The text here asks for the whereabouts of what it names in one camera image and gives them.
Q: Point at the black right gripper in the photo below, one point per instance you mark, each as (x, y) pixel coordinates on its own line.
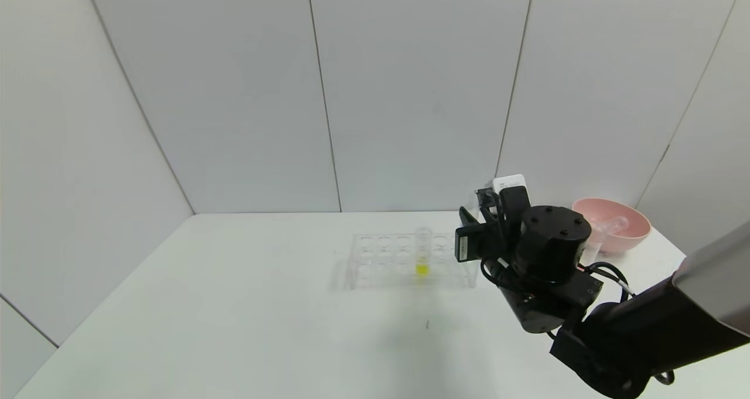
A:
(463, 246)

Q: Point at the red pigment test tube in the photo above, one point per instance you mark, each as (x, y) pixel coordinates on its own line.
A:
(612, 223)

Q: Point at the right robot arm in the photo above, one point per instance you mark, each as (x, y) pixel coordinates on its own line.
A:
(551, 241)

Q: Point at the yellow pigment test tube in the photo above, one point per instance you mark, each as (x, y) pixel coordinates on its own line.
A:
(422, 266)

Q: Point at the clear plastic test tube rack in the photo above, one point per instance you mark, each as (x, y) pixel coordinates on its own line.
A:
(392, 270)

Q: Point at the clear glass beaker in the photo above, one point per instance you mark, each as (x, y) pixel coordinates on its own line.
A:
(593, 246)

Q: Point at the pink bowl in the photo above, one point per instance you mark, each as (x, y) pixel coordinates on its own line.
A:
(633, 238)

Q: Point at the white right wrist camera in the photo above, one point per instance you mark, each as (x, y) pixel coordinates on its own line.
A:
(508, 183)

